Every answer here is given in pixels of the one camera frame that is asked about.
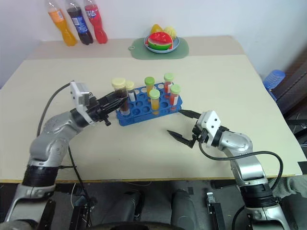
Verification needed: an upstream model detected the yellow tube green cap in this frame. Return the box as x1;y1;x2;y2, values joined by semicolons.
149;89;161;115
144;76;156;93

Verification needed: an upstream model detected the black metal stand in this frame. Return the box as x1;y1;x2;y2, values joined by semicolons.
69;191;97;229

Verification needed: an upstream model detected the pale yellow toy fruit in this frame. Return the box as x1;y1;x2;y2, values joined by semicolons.
164;26;178;39

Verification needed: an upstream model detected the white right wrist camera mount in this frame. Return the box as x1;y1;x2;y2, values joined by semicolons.
196;110;223;147

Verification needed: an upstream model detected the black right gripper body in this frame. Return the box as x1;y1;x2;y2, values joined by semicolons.
191;123;210;144

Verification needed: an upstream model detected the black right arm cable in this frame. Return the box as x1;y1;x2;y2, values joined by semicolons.
198;140;284;191

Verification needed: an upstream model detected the thin black cable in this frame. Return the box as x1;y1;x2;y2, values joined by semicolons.
60;145;97;209

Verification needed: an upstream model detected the dark rounded shape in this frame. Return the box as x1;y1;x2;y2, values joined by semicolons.
112;190;146;224
170;188;200;230

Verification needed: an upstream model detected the green cutting mat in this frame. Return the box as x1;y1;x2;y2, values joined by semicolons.
130;36;190;60

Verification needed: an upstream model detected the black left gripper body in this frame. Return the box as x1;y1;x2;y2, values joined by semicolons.
86;93;114;127

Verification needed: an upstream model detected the red tube green cap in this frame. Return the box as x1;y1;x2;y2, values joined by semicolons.
169;84;182;113
163;72;175;93

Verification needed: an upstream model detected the blue test tube rack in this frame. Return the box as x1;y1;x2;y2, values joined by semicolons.
116;82;185;127

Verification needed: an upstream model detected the black metal bracket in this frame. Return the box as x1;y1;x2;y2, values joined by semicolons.
204;190;227;230

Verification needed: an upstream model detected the labelled dark tube cream cap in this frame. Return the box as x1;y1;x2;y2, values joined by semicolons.
125;80;138;103

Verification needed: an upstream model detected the orange soda bottle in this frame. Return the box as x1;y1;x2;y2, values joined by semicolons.
45;0;78;47

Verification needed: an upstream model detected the cola bottle blue label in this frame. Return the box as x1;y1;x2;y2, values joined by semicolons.
65;0;94;46

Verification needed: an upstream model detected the red soda bottle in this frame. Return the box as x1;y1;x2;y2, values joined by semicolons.
83;0;109;45

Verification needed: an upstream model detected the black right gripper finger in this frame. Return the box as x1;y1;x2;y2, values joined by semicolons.
166;129;198;150
178;109;201;120

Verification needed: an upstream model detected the light blue plate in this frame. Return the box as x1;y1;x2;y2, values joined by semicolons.
143;35;181;54

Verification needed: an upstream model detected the stack of blue cups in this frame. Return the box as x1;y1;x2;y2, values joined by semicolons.
262;69;286;100

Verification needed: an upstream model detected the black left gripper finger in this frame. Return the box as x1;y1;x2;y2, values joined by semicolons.
103;91;126;100
106;98;130;111

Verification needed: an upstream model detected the wide dark tube cream cap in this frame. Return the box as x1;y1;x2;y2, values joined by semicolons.
111;78;130;116

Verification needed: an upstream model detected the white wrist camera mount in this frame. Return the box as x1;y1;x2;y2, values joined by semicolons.
196;110;223;147
69;81;96;126

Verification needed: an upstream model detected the black tape strip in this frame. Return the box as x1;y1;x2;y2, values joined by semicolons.
297;161;307;176

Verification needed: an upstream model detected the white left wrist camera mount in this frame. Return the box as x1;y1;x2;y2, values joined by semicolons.
69;81;96;126

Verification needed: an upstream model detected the toy watermelon slice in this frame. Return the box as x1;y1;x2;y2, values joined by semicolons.
146;31;174;51

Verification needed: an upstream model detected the grey left arm cable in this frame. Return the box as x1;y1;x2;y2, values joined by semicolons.
37;82;74;138

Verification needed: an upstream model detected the grey cloth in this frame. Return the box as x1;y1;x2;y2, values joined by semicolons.
270;175;307;200

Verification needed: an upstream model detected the dark wooden furniture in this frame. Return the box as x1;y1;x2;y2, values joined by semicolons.
272;54;307;141

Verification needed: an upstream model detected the yellow toy pepper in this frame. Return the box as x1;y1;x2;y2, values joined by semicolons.
150;23;165;35

